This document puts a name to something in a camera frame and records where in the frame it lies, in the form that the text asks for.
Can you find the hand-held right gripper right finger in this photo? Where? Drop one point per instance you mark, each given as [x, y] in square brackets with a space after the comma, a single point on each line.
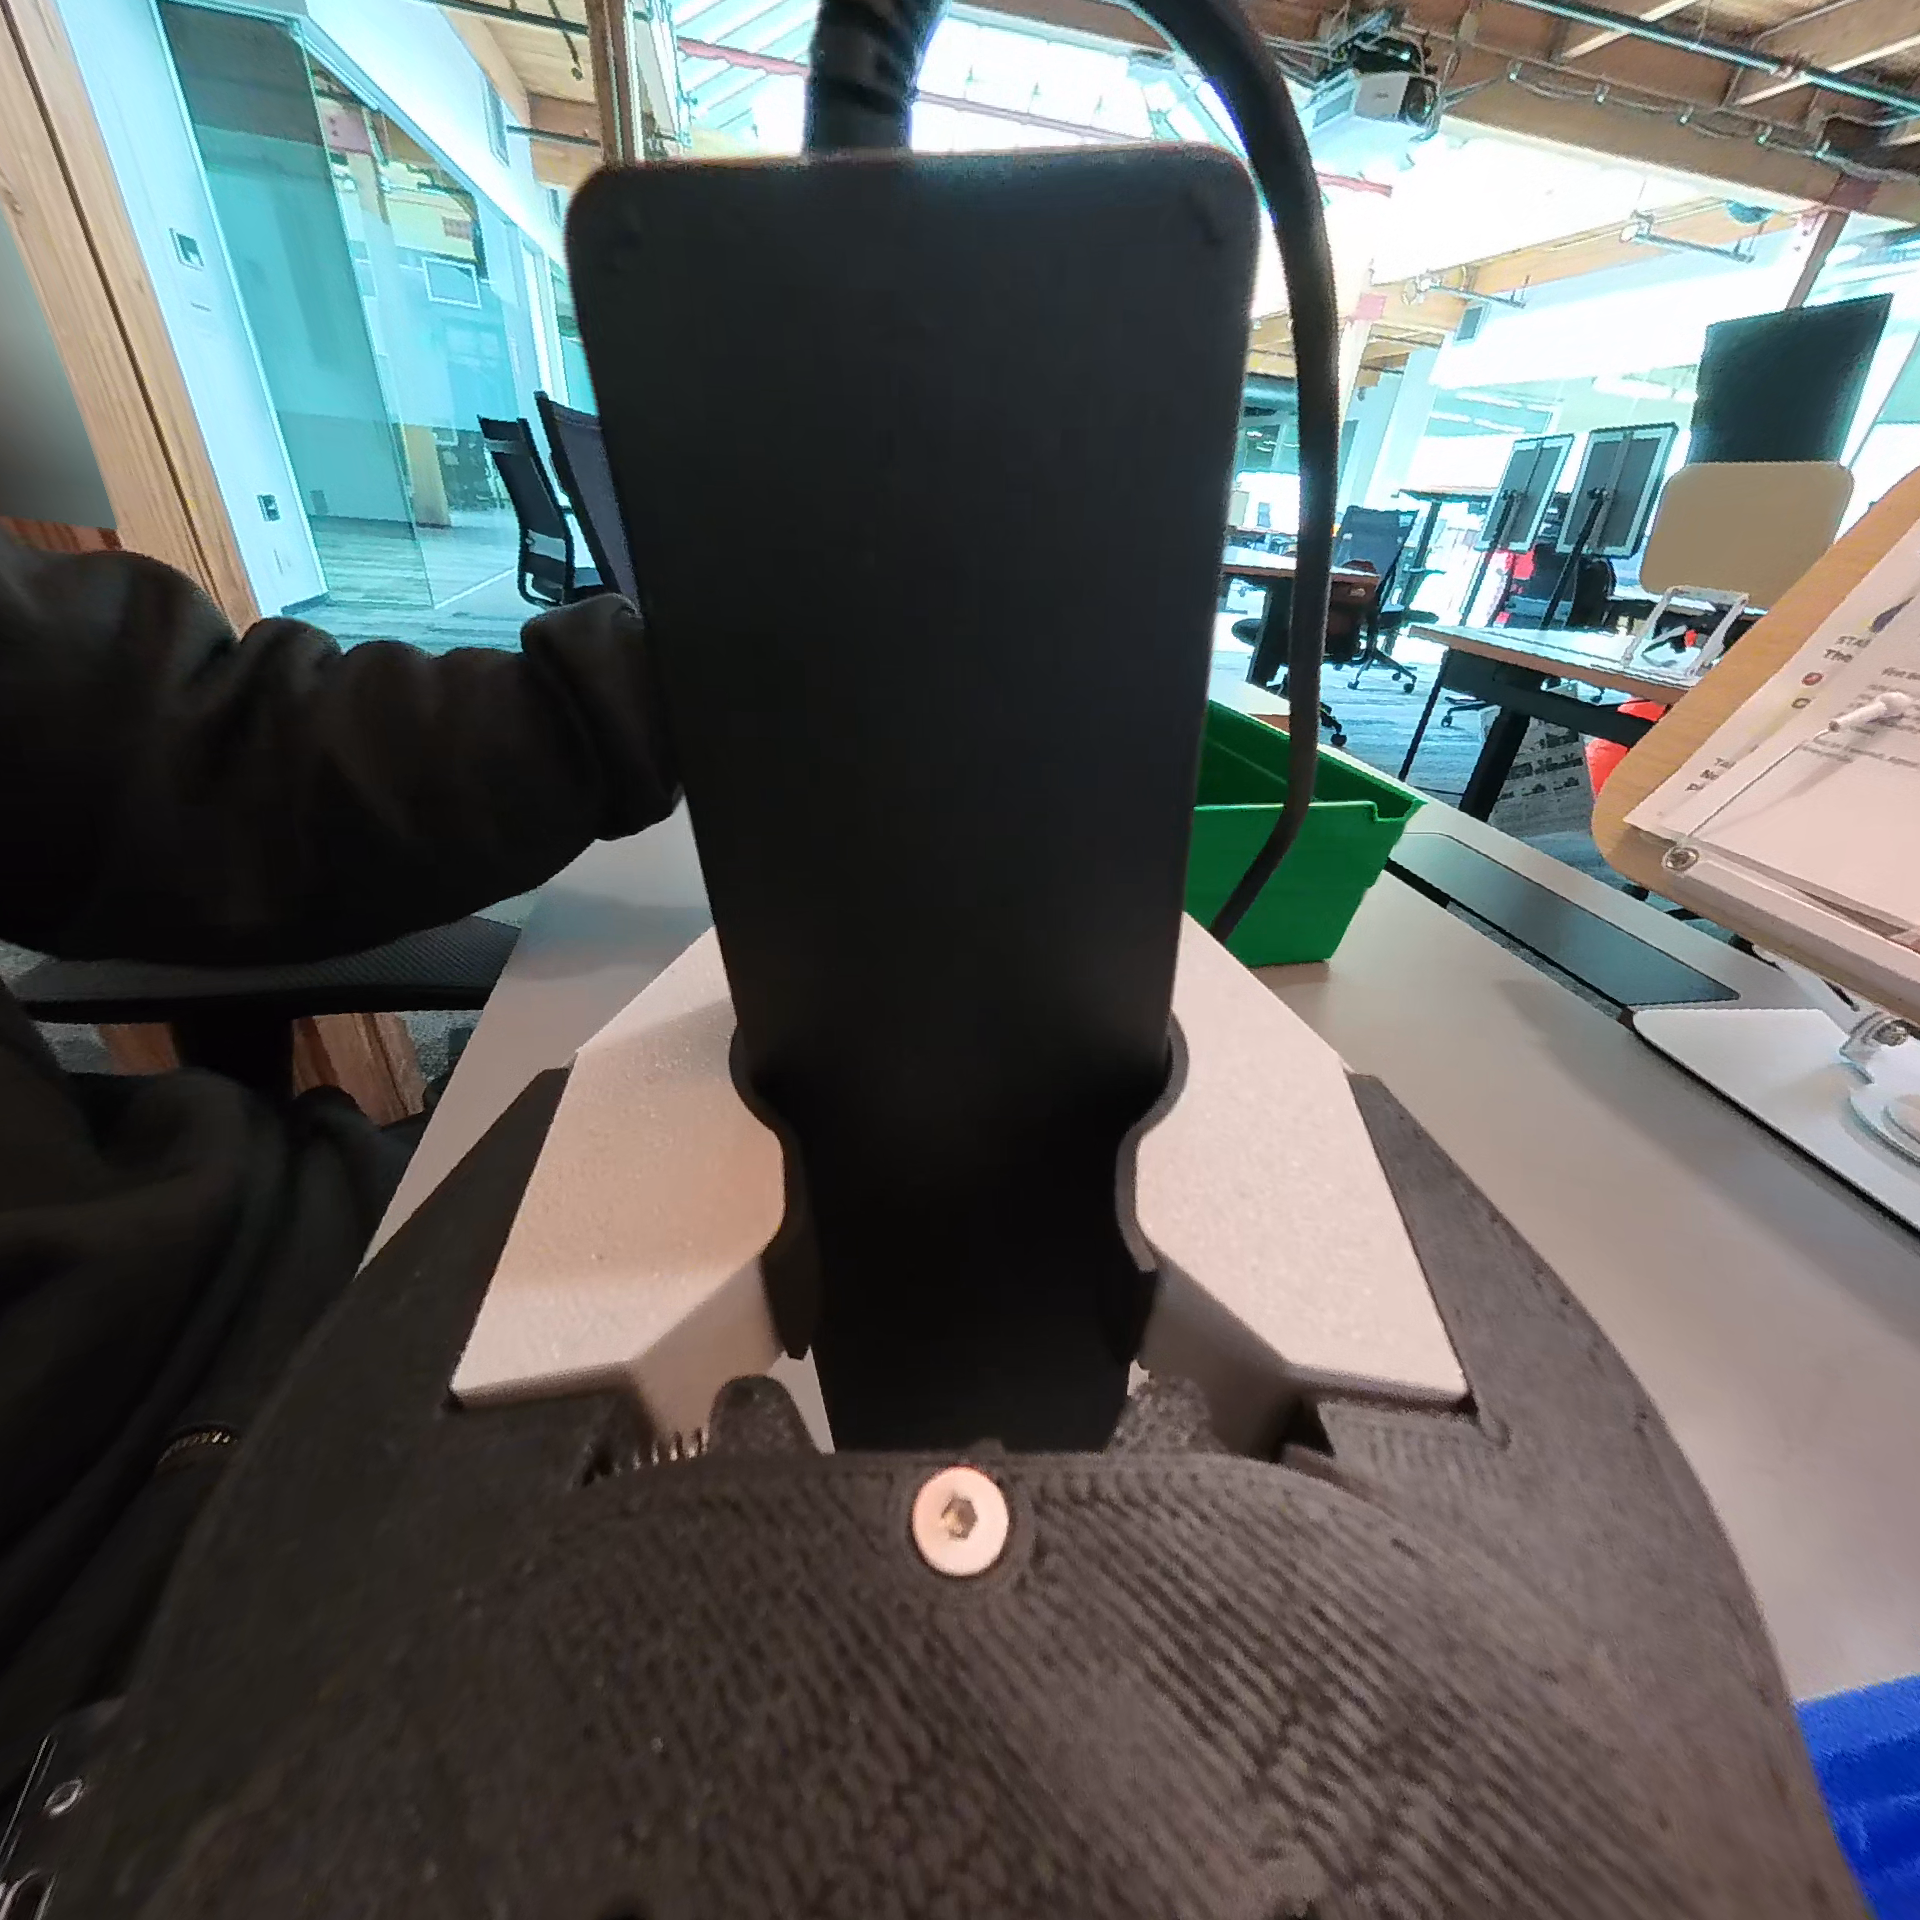
[1290, 1200]

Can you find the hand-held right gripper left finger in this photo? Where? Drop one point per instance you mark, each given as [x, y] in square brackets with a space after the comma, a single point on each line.
[630, 1200]

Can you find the black port device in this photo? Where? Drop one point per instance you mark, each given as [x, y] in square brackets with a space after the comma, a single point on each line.
[916, 674]

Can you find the person's left forearm black sleeve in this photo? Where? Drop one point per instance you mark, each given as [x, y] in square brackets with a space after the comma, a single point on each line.
[301, 764]

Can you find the green plastic bin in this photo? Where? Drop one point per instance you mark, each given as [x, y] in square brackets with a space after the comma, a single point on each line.
[1328, 870]

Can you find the person's black jacket torso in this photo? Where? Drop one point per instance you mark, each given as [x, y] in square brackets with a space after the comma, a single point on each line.
[135, 1277]

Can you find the background wooden desk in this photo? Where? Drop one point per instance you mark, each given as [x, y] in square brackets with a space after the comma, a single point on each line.
[1530, 653]

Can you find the background black office chair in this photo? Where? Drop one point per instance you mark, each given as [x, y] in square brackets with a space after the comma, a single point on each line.
[1373, 585]

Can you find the wooden document stand with papers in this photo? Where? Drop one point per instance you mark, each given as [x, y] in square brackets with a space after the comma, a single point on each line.
[1799, 750]

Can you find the black mesh office chair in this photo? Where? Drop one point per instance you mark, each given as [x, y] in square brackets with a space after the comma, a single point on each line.
[547, 510]

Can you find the black framed monitor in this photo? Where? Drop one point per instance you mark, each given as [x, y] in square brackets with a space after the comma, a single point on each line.
[1622, 480]
[1530, 487]

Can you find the beige panel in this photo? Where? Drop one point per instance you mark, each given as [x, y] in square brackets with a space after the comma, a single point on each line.
[1748, 534]

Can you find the blue plastic bin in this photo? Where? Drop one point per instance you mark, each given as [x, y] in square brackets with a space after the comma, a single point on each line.
[1868, 1799]

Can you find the black standing panel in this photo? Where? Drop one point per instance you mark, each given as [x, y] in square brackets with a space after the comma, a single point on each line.
[1786, 383]

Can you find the ceiling projector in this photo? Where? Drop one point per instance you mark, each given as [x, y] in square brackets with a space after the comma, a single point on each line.
[1373, 90]

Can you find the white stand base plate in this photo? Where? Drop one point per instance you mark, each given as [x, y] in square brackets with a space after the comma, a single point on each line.
[1757, 1079]

